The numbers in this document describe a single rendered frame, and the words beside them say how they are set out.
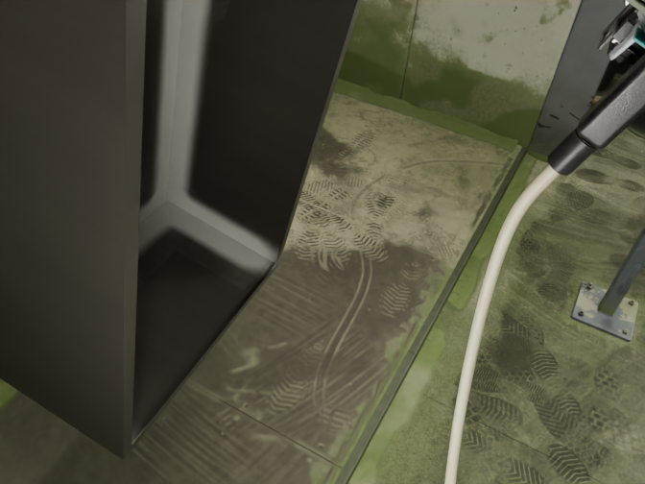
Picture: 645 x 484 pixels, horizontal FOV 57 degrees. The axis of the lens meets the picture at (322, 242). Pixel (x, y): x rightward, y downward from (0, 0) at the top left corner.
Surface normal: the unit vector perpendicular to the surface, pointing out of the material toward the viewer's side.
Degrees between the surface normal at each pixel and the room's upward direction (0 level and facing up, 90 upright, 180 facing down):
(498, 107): 90
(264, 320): 0
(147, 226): 12
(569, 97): 90
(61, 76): 90
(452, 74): 90
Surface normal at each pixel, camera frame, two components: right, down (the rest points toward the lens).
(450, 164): 0.07, -0.72
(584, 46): -0.48, 0.58
